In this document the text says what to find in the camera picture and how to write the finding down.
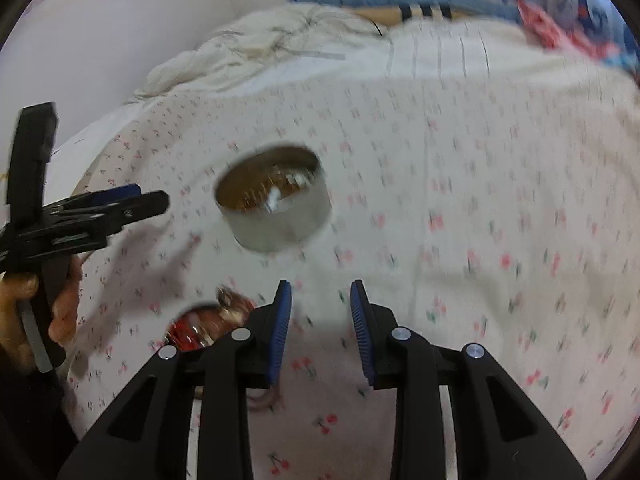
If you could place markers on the person's left hand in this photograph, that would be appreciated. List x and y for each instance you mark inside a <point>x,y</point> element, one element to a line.
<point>12,320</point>

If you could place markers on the striped pillow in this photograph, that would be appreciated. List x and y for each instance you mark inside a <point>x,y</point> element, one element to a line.
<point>425,11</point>

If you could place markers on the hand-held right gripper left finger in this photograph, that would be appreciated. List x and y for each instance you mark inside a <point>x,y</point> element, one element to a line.
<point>280,330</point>

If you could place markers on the pink patterned cloth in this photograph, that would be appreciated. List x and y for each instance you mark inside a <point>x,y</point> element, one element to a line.
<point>545,25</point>

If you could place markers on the cherry print bed sheet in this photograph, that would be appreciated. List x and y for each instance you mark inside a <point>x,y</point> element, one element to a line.
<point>450,185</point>

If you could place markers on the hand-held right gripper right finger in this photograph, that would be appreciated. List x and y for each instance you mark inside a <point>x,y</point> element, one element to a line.
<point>361,330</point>

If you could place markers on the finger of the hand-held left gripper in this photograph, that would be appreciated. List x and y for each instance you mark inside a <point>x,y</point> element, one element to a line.
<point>122,192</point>
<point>140,207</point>

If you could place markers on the white striped duvet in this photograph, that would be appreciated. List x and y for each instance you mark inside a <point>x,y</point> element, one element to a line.
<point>280,40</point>

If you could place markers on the round metal tin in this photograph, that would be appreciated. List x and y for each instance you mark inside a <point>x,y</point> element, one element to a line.
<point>280,220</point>

